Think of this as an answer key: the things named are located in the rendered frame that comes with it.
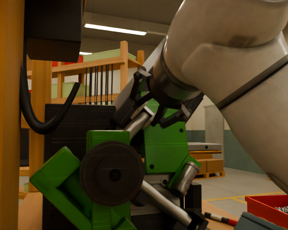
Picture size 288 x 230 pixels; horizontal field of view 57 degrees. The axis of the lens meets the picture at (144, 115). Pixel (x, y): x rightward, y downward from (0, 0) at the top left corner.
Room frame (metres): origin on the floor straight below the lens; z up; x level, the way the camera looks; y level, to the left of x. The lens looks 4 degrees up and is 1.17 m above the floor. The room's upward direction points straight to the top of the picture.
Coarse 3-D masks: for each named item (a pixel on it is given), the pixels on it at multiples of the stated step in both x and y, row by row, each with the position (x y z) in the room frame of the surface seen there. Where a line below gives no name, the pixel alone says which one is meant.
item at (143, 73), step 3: (138, 69) 0.49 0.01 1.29; (141, 69) 0.49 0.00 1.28; (141, 72) 0.49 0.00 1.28; (144, 72) 0.49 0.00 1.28; (141, 75) 0.49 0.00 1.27; (144, 75) 0.48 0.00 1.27; (147, 75) 0.48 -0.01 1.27; (141, 78) 0.49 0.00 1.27; (144, 78) 0.49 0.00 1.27; (141, 81) 0.49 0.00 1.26
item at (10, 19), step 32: (0, 0) 0.34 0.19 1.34; (0, 32) 0.34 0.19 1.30; (0, 64) 0.34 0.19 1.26; (32, 64) 1.29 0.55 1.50; (0, 96) 0.34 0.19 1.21; (32, 96) 1.29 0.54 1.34; (0, 128) 0.34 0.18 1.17; (0, 160) 0.34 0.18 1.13; (32, 160) 1.30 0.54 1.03; (0, 192) 0.34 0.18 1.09; (0, 224) 0.35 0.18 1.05
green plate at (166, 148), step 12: (156, 108) 0.68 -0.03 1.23; (168, 108) 0.69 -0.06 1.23; (144, 132) 0.65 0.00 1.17; (156, 132) 0.66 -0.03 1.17; (168, 132) 0.67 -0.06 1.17; (180, 132) 0.68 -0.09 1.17; (144, 144) 0.65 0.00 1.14; (156, 144) 0.65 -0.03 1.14; (168, 144) 0.66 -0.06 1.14; (180, 144) 0.67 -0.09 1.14; (144, 156) 0.65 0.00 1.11; (156, 156) 0.65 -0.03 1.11; (168, 156) 0.66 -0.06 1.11; (180, 156) 0.66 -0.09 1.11; (156, 168) 0.64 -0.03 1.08; (168, 168) 0.65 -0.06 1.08
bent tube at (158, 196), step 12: (144, 108) 0.63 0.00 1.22; (132, 120) 0.62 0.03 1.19; (144, 120) 0.63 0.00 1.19; (132, 132) 0.61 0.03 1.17; (144, 180) 0.59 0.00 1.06; (144, 192) 0.58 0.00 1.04; (156, 192) 0.59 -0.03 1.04; (156, 204) 0.59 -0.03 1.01; (168, 204) 0.59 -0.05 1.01; (180, 216) 0.59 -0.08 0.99
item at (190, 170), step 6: (186, 162) 0.64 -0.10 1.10; (192, 162) 0.63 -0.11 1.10; (186, 168) 0.63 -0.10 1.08; (192, 168) 0.63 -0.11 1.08; (198, 168) 0.63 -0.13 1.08; (180, 174) 0.63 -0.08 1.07; (186, 174) 0.62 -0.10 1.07; (192, 174) 0.62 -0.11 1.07; (180, 180) 0.61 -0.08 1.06; (186, 180) 0.61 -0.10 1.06; (174, 186) 0.61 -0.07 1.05; (180, 186) 0.60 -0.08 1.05; (186, 186) 0.61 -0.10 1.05; (180, 192) 0.61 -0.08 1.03; (186, 192) 0.61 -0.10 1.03
